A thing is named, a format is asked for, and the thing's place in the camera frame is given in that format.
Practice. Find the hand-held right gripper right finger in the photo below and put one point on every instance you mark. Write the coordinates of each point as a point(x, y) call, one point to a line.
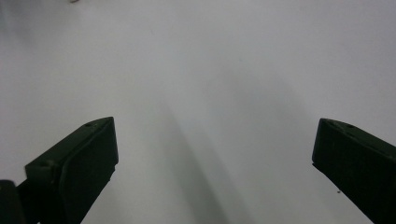
point(361, 165)

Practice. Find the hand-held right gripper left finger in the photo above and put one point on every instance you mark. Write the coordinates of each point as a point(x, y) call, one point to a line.
point(77, 165)

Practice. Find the white table mat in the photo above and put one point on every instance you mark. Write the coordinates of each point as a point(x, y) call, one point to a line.
point(202, 62)

